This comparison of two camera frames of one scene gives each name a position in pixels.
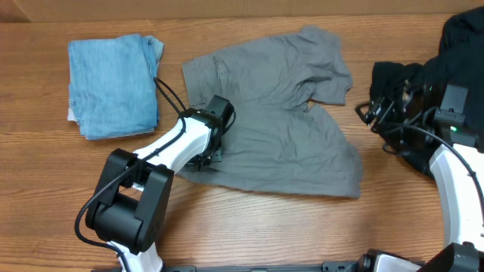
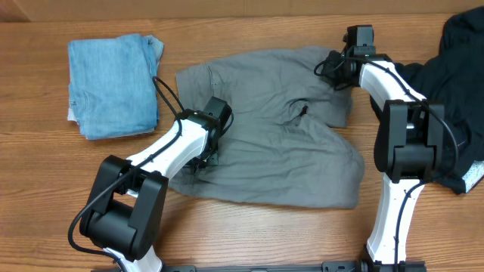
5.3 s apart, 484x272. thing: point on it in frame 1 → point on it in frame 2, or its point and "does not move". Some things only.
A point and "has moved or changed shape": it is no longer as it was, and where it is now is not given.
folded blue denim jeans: [113, 91] does not move
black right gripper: [378, 109] → [332, 66]
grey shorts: [275, 142] has moved or changed shape
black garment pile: [459, 63] does not move
